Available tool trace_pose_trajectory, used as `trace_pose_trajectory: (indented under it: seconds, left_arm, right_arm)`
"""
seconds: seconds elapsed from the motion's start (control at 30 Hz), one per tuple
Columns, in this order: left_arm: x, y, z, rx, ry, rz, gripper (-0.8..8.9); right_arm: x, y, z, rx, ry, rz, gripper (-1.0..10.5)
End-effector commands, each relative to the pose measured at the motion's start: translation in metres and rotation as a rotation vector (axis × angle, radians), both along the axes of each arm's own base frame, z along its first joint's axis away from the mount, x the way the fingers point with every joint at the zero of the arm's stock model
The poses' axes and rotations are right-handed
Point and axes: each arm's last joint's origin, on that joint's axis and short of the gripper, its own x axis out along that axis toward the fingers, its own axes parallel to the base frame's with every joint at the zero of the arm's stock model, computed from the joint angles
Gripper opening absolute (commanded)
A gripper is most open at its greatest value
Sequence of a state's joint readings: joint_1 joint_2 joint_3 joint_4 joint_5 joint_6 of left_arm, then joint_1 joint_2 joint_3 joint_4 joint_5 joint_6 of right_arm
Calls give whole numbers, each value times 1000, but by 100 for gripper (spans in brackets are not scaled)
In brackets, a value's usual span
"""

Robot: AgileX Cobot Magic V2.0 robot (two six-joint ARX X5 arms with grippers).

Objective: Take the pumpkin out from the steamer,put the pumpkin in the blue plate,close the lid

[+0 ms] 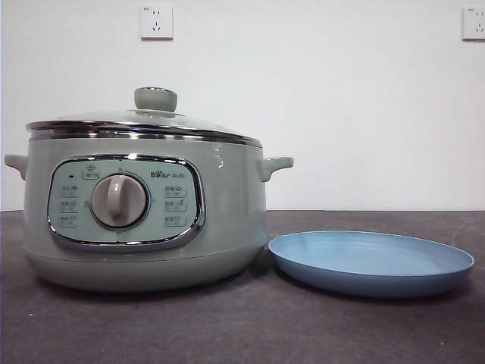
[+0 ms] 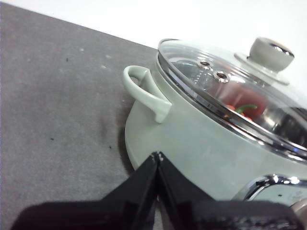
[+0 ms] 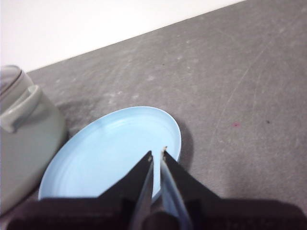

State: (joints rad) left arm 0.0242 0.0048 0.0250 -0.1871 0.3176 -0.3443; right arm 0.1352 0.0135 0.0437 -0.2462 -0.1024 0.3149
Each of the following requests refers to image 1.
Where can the blue round plate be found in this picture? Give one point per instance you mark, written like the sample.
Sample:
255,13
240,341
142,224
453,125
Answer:
363,261

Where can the white wall socket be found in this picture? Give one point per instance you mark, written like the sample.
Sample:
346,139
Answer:
474,23
157,22

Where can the glass lid with green knob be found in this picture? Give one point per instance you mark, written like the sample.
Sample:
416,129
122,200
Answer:
155,99

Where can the pale green electric steamer pot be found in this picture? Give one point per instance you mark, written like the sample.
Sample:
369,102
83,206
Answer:
227,212

